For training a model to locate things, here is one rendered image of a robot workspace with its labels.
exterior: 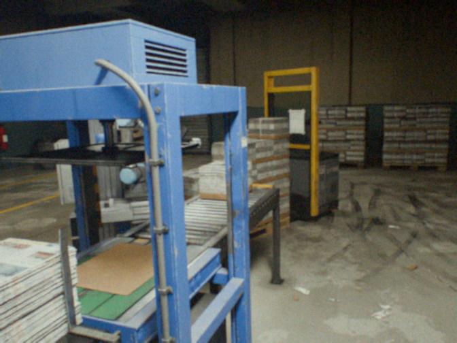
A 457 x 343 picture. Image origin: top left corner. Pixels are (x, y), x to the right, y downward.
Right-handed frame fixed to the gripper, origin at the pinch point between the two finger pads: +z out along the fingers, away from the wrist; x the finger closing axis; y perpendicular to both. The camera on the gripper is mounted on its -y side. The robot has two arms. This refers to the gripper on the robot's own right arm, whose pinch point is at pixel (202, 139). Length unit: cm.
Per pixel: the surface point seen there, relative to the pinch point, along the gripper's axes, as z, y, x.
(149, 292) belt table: 10, 62, 130
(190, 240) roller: 11, 55, 75
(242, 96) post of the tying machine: 42, -13, 103
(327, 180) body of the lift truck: 105, 45, -236
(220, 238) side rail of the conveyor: 26, 54, 72
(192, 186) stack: -29, 40, -77
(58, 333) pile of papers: -7, 64, 162
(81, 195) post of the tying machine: -46, 32, 81
